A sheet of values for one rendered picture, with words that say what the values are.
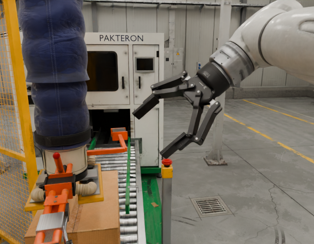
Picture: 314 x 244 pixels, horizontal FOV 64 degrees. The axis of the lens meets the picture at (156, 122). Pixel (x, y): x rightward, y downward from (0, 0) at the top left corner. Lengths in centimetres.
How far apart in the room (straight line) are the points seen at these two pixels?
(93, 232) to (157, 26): 909
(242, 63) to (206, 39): 980
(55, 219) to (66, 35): 61
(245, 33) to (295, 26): 14
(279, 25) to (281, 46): 4
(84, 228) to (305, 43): 110
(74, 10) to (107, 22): 879
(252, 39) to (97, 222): 103
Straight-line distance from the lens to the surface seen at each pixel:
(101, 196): 107
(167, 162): 163
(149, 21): 989
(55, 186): 91
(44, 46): 99
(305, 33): 46
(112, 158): 301
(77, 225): 129
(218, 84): 56
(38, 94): 104
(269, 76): 1162
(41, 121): 106
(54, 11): 99
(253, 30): 57
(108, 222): 128
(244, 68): 58
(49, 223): 75
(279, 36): 49
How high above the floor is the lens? 169
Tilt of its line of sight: 15 degrees down
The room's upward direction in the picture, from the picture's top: straight up
